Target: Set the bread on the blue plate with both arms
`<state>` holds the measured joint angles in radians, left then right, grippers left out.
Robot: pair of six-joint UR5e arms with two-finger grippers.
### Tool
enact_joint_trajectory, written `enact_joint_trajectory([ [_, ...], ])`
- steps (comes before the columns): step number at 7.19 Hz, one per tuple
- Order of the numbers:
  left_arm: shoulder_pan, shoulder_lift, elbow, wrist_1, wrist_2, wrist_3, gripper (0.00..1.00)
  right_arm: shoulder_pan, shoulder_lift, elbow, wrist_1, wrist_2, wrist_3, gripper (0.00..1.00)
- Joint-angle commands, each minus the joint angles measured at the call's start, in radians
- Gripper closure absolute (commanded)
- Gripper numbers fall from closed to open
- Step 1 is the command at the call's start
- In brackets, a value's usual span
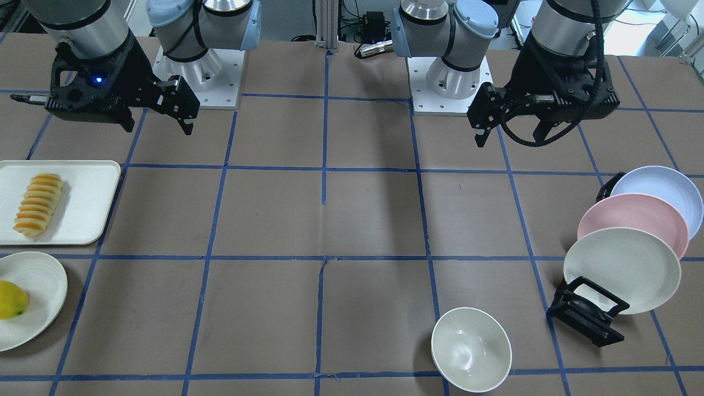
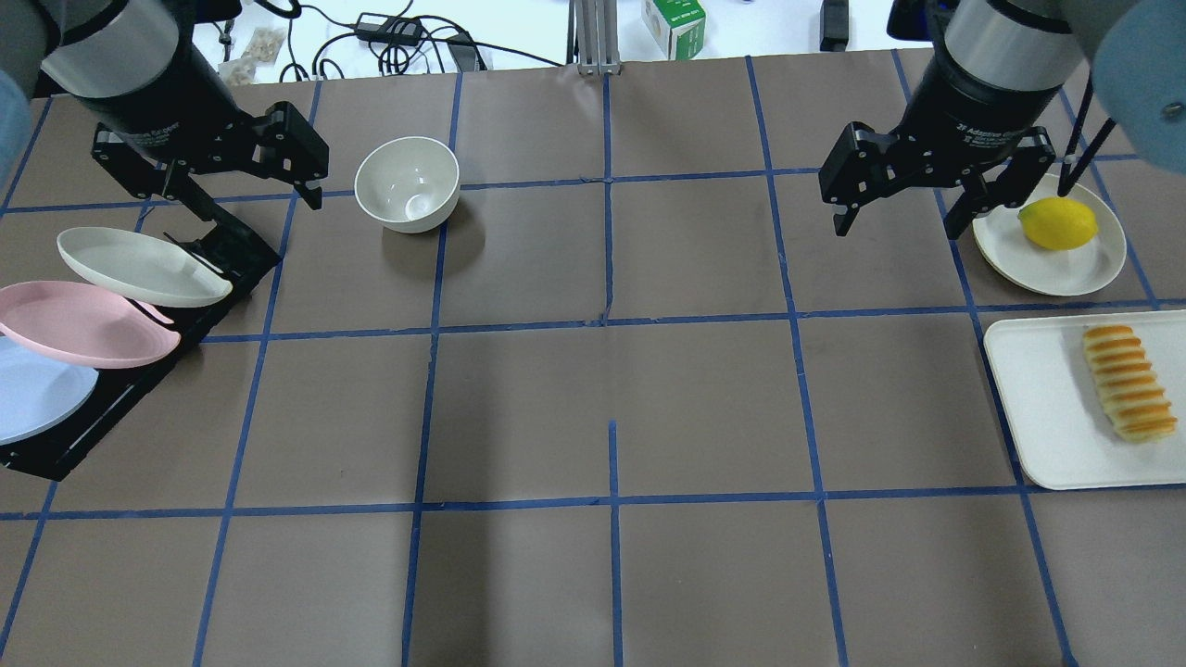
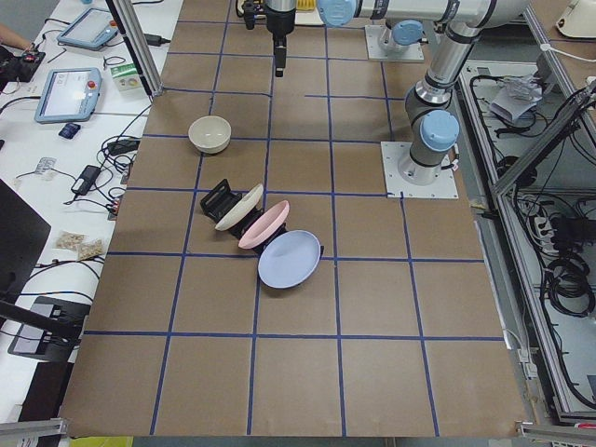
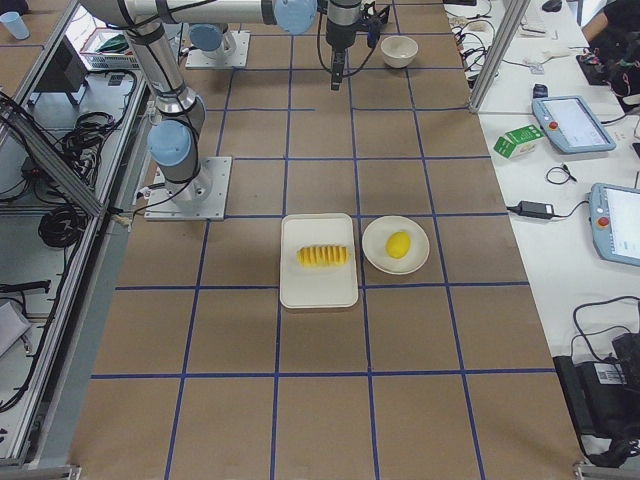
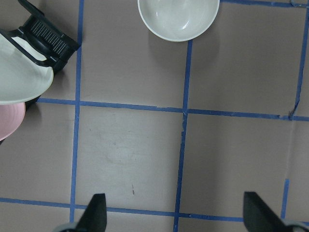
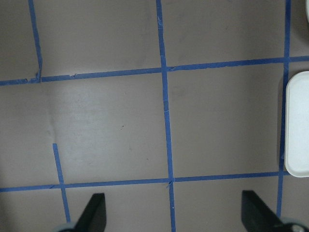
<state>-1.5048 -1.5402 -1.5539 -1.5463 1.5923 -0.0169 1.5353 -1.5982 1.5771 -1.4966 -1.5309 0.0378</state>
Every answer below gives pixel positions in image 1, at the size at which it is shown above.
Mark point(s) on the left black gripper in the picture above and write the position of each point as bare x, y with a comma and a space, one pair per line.
521, 80

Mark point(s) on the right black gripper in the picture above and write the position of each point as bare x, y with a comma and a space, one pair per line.
138, 78

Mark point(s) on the ridged yellow bread loaf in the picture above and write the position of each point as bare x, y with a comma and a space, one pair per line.
39, 202

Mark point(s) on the light blue plate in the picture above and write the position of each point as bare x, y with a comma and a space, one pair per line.
667, 184

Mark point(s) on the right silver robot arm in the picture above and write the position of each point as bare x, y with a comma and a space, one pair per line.
189, 32

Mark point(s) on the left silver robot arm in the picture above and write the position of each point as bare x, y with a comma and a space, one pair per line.
457, 37

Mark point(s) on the pink plate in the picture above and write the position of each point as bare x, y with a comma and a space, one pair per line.
647, 213

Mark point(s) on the cream white plate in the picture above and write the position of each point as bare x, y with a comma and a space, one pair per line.
635, 266

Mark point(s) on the white plate with lemon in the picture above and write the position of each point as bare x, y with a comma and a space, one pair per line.
45, 281

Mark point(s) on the black plate rack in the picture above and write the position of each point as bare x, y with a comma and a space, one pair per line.
584, 299

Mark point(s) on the white rectangular tray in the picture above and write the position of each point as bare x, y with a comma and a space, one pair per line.
81, 214

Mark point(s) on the silver cylindrical connector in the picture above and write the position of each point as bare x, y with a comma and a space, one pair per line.
368, 50

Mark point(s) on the black power adapter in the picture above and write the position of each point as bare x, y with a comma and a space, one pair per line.
373, 27

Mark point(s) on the white ceramic bowl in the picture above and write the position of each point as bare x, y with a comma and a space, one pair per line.
471, 350

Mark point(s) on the yellow lemon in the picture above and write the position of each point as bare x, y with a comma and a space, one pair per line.
14, 300

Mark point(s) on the aluminium frame post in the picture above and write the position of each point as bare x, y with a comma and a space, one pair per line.
327, 24

